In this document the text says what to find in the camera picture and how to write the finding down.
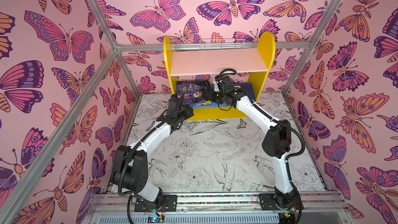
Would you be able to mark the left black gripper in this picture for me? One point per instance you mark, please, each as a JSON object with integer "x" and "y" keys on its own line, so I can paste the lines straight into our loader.
{"x": 188, "y": 113}

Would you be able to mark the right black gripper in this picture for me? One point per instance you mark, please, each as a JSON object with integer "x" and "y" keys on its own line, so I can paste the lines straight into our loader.
{"x": 210, "y": 93}

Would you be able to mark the dark purple illustrated book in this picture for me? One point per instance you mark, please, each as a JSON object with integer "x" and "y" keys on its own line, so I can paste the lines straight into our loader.
{"x": 193, "y": 91}

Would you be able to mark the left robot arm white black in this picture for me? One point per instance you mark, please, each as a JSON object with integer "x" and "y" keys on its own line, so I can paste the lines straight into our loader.
{"x": 130, "y": 171}

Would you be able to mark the yellow bookshelf with coloured shelves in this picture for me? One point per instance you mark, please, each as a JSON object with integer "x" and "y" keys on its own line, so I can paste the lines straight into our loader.
{"x": 257, "y": 61}

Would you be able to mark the green circuit board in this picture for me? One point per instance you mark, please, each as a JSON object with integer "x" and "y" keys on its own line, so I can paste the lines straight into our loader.
{"x": 155, "y": 219}

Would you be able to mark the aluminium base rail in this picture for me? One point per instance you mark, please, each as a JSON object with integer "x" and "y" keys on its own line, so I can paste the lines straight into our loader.
{"x": 241, "y": 202}

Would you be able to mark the white slotted cable duct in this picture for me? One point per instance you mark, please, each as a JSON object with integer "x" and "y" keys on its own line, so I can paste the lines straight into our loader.
{"x": 235, "y": 218}

